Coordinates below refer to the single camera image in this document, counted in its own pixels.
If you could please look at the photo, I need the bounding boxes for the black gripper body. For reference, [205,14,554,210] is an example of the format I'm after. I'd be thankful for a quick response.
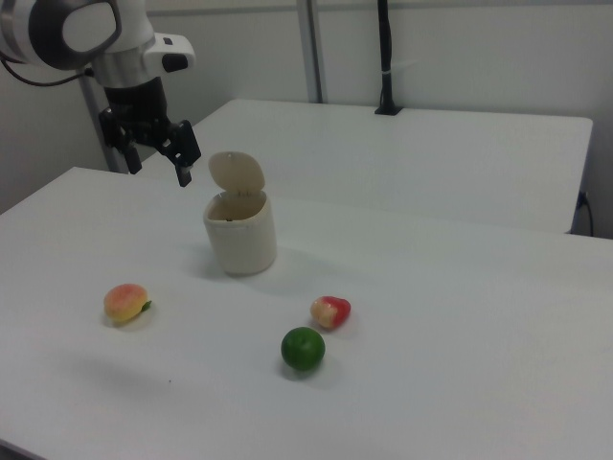
[102,76,179,147]

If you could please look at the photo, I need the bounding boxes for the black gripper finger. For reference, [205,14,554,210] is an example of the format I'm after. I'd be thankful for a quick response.
[99,107,144,175]
[159,118,203,189]

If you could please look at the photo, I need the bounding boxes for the cream hinged bin lid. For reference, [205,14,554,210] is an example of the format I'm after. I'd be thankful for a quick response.
[208,150,266,194]

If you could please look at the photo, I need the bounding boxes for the cream lidded cup container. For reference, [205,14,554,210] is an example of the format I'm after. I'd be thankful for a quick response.
[202,187,279,277]

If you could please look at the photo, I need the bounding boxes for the orange yellow toy peach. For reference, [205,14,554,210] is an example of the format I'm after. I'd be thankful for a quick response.
[102,283,153,328]

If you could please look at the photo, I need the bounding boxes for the red bitten toy apple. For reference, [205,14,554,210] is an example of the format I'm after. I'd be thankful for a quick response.
[309,295,352,331]

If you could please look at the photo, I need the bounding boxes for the green toy lime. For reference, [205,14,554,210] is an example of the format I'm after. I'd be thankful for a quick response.
[280,326,327,372]

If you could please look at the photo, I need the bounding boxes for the grey metal frame post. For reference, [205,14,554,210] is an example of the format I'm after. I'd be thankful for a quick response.
[78,75,121,173]

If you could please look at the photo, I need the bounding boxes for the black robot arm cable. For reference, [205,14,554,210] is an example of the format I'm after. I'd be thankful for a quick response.
[0,55,95,89]

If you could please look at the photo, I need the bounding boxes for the grey aluminium frame post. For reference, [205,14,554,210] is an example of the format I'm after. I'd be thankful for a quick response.
[294,0,332,104]

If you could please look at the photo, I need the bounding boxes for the black camera pole with base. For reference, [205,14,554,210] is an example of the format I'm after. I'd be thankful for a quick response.
[374,0,403,117]

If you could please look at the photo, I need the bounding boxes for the thin dark wall cable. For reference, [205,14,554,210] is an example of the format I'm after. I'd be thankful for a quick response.
[576,190,596,237]

